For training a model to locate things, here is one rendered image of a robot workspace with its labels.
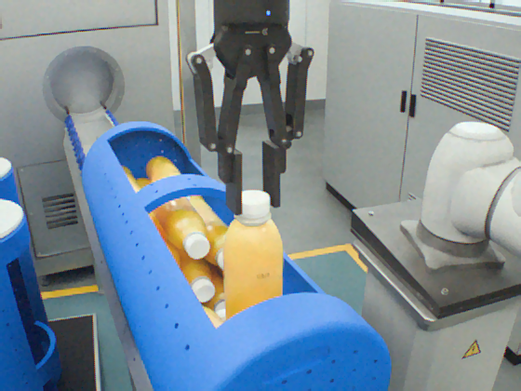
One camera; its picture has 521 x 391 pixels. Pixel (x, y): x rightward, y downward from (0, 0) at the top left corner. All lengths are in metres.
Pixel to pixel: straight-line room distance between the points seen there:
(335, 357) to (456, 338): 0.53
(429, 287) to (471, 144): 0.28
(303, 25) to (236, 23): 5.52
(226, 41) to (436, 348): 0.77
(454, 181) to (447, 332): 0.30
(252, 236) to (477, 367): 0.77
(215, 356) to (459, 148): 0.61
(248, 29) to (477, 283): 0.71
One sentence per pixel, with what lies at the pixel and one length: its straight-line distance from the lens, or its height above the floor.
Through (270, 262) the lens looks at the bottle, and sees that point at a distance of 0.55.
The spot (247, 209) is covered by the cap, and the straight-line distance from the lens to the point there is 0.54.
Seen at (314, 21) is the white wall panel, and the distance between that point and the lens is 6.03.
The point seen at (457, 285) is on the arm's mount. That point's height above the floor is 1.03.
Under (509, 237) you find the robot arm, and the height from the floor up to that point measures 1.16.
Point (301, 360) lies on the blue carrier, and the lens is 0.56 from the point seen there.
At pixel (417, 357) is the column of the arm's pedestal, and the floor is 0.86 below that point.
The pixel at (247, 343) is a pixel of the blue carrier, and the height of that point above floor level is 1.22.
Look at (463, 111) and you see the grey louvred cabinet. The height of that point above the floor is 1.02.
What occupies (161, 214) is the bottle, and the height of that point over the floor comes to 1.17.
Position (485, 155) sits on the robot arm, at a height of 1.28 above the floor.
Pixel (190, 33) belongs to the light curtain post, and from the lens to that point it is 1.85.
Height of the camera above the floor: 1.57
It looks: 24 degrees down
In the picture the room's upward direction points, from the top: straight up
